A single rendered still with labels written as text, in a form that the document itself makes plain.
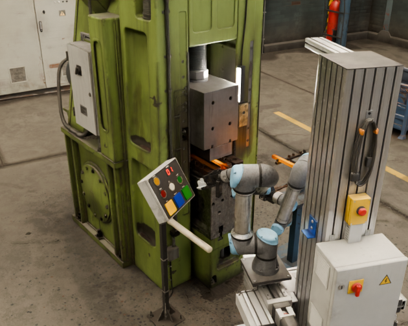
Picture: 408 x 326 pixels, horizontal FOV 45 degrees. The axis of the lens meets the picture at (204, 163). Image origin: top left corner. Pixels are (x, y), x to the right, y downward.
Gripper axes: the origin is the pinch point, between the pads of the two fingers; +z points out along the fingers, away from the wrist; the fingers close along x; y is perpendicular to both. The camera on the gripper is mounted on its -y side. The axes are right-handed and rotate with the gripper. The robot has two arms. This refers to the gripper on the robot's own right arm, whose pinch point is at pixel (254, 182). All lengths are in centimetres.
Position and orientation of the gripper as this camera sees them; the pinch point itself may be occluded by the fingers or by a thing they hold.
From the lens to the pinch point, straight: 326.1
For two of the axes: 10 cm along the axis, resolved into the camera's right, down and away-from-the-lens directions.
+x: 7.8, -2.7, 5.6
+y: 0.0, 9.0, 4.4
